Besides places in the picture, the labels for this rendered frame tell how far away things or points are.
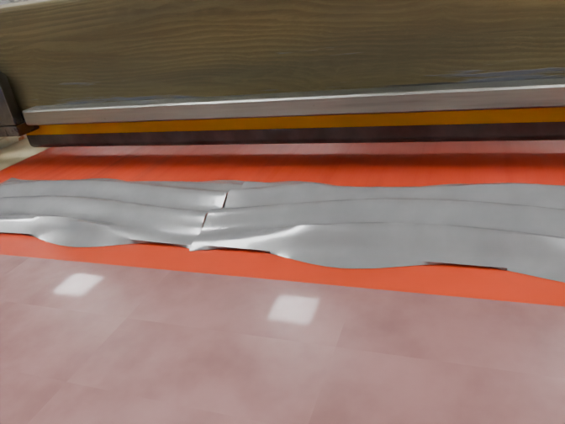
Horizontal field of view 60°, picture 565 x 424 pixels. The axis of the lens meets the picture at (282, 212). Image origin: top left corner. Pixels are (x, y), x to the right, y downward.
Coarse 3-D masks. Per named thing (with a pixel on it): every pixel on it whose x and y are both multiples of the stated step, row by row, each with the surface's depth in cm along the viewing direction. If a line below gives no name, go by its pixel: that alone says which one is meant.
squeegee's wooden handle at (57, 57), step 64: (64, 0) 29; (128, 0) 28; (192, 0) 27; (256, 0) 26; (320, 0) 24; (384, 0) 23; (448, 0) 23; (512, 0) 22; (0, 64) 33; (64, 64) 31; (128, 64) 30; (192, 64) 28; (256, 64) 27; (320, 64) 26; (384, 64) 25; (448, 64) 24; (512, 64) 23
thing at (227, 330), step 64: (192, 256) 20; (256, 256) 20; (128, 320) 17; (192, 320) 16; (256, 320) 16; (320, 320) 16; (384, 320) 15; (448, 320) 15; (512, 320) 14; (64, 384) 14; (128, 384) 14; (192, 384) 14; (256, 384) 14; (320, 384) 13; (384, 384) 13; (448, 384) 13; (512, 384) 12
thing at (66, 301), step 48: (288, 144) 32; (0, 240) 24; (0, 288) 20; (48, 288) 20; (96, 288) 19; (144, 288) 19; (0, 336) 17; (48, 336) 17; (96, 336) 16; (0, 384) 15; (48, 384) 15
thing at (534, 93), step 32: (224, 96) 29; (256, 96) 27; (288, 96) 26; (320, 96) 25; (352, 96) 25; (384, 96) 24; (416, 96) 24; (448, 96) 23; (480, 96) 23; (512, 96) 22; (544, 96) 22
